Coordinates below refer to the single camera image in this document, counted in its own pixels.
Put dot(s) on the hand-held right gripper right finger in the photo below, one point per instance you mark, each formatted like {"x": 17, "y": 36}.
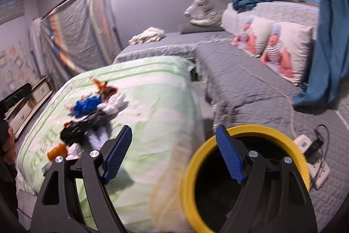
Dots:
{"x": 230, "y": 156}

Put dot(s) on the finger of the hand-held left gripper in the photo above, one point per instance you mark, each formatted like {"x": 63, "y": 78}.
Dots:
{"x": 23, "y": 91}

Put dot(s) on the baby print pillow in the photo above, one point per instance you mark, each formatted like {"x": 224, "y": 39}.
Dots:
{"x": 294, "y": 42}
{"x": 261, "y": 31}

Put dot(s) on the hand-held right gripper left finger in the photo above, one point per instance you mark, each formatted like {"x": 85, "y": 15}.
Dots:
{"x": 117, "y": 153}

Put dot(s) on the small white tissue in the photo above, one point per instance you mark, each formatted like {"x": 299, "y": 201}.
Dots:
{"x": 74, "y": 151}

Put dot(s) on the orange-brown cloth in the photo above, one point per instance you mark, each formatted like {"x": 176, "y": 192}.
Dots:
{"x": 105, "y": 89}

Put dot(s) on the patterned wall poster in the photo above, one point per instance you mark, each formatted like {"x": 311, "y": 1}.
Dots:
{"x": 16, "y": 63}

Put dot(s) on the cream crumpled cloth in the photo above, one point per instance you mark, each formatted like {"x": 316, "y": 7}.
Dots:
{"x": 147, "y": 35}

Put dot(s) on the blue cloth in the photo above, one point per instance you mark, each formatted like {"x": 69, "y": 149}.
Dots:
{"x": 84, "y": 106}

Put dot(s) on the pale crumpled paper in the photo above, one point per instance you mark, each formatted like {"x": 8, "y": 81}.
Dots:
{"x": 96, "y": 140}

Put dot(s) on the grey bolster pillow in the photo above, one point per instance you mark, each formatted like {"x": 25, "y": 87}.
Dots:
{"x": 190, "y": 28}

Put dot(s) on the white tiger plush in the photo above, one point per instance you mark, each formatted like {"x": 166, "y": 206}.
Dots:
{"x": 204, "y": 10}

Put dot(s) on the green printed blanket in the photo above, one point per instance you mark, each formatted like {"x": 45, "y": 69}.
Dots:
{"x": 158, "y": 113}

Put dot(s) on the striped cloth cover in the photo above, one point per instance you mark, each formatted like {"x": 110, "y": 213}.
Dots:
{"x": 79, "y": 31}

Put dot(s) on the yellow trash bin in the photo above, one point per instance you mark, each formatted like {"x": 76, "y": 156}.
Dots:
{"x": 190, "y": 181}

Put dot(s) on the person's left hand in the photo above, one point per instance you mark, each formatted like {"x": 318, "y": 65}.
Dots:
{"x": 10, "y": 145}

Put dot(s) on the white window blind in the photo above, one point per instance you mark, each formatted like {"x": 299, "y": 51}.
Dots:
{"x": 11, "y": 6}

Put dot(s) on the grey quilted sofa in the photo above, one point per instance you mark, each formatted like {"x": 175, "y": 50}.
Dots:
{"x": 231, "y": 85}

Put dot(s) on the white drawer cabinet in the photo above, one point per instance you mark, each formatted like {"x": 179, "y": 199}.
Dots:
{"x": 38, "y": 91}

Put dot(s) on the white cloth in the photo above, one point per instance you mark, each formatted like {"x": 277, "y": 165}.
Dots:
{"x": 35, "y": 42}
{"x": 117, "y": 104}

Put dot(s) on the white hanging cloth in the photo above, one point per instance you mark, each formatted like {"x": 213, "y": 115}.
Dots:
{"x": 35, "y": 42}

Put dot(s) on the white power strip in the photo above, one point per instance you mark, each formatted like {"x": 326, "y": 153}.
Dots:
{"x": 320, "y": 170}

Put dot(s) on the small orange wrapper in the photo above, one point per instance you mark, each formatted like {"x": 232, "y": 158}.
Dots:
{"x": 57, "y": 151}

